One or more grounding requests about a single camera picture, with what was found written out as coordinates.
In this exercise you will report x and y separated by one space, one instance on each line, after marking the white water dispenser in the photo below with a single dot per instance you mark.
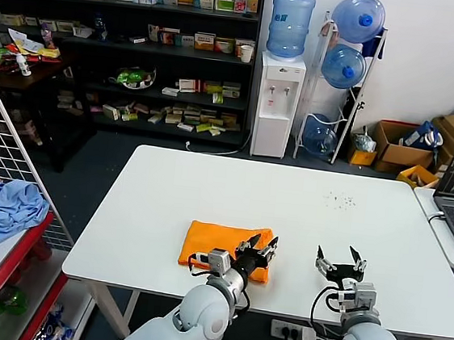
272 118

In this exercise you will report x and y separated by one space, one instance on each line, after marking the red white medicine box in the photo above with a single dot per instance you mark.
188 85

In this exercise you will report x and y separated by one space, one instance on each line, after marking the pale green medicine box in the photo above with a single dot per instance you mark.
231 90

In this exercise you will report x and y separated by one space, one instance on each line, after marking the pink blue carton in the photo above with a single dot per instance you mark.
241 0

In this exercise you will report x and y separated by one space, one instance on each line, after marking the blue bag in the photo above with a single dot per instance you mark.
418 135

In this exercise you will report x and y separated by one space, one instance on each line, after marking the small white bottle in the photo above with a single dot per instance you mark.
23 65

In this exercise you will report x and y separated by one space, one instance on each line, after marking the open cardboard box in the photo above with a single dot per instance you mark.
394 155

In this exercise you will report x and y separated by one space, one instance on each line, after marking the light blue cloth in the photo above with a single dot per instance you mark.
10 212

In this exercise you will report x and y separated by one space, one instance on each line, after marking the dark wooden table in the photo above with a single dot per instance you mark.
37 73

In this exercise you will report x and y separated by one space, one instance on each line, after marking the purple drink bottle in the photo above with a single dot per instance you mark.
48 37

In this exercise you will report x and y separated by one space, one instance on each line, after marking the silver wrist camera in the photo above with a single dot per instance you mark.
217 262
360 297

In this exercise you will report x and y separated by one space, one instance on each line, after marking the bowl with green packets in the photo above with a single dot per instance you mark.
132 77

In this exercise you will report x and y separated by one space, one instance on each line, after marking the white plug adapter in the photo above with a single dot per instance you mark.
308 336

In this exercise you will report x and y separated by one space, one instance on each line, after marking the small yellow box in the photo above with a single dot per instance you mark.
361 155

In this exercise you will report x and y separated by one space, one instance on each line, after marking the yellow plastic crate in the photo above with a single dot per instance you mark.
410 175

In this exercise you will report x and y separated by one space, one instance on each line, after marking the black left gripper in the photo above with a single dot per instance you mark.
250 262

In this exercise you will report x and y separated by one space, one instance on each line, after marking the white metal jug rack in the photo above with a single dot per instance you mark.
327 26

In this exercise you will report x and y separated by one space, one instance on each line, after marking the orange t-shirt with white print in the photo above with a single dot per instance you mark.
215 246

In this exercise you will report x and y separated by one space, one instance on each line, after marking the yellow paper packets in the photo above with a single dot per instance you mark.
28 44

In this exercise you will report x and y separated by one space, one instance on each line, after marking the dark blue bottle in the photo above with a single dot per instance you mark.
100 28

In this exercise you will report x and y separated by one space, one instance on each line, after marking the black shelf unit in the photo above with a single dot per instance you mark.
166 9

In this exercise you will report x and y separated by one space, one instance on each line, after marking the large white table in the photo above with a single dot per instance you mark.
251 172

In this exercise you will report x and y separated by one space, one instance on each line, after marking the blue upright water jug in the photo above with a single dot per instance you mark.
290 26

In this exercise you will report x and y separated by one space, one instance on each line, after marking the orange white medicine box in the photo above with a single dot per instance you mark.
204 42

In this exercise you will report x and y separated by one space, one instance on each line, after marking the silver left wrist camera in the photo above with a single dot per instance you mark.
217 262

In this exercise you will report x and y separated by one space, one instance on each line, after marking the black tripod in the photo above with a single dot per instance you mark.
358 106

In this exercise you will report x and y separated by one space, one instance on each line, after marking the small white side table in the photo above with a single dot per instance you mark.
442 241

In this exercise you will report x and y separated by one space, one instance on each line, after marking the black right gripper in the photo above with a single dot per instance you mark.
346 276

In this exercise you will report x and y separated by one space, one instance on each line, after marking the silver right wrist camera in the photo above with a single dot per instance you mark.
360 297

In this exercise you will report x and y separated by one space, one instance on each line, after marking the green bottles under cart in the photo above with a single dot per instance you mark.
11 299

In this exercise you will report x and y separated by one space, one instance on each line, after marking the red white cart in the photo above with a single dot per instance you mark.
38 239

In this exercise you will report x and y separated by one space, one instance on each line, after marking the white paper cup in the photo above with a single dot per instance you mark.
245 54

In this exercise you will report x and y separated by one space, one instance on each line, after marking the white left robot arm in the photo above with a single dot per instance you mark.
195 317

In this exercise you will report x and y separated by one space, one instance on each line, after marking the white power strip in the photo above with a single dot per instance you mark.
284 329

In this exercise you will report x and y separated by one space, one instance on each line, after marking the blue white package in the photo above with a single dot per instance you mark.
54 324

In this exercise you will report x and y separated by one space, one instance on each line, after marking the green white medicine box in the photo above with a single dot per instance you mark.
224 4

